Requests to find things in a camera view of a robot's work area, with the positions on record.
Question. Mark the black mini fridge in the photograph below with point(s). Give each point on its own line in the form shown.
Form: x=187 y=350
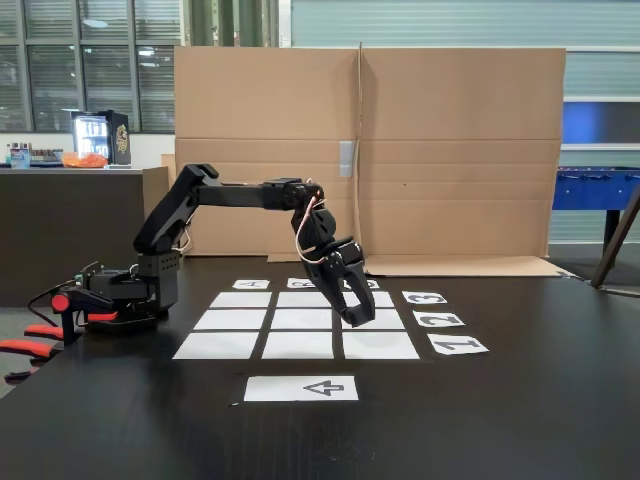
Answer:
x=117 y=137

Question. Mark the white paper sheet with arrow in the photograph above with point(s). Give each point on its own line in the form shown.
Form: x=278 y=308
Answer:
x=280 y=388

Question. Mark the black clamp with red knob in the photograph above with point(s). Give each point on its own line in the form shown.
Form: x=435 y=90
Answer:
x=61 y=302

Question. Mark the brown cardboard panel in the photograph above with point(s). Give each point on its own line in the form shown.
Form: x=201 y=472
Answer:
x=265 y=100
x=460 y=100

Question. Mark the paper label number 3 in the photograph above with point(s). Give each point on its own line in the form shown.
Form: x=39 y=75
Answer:
x=407 y=300

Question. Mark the paper label number 2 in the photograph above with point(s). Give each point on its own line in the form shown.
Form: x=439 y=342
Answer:
x=421 y=322

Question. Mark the orange bag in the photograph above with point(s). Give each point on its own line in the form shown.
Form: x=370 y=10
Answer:
x=87 y=160

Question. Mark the dark brown counter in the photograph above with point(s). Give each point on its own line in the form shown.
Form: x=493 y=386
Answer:
x=45 y=225

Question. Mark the blue foosball table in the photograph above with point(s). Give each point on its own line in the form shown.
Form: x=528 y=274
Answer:
x=590 y=192

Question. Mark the grey tape strip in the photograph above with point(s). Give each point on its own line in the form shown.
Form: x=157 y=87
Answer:
x=347 y=159

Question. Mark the paper label letter C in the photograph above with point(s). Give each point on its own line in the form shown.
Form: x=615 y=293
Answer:
x=375 y=284

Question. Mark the brown wooden leg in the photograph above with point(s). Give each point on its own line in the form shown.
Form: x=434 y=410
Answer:
x=617 y=235

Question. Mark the paper label letter A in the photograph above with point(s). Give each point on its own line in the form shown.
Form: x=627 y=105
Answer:
x=237 y=285

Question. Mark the paper label number 1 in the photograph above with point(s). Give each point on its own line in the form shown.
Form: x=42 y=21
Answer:
x=435 y=349

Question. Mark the paper label letter B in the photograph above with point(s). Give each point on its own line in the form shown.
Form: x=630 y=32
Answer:
x=292 y=283

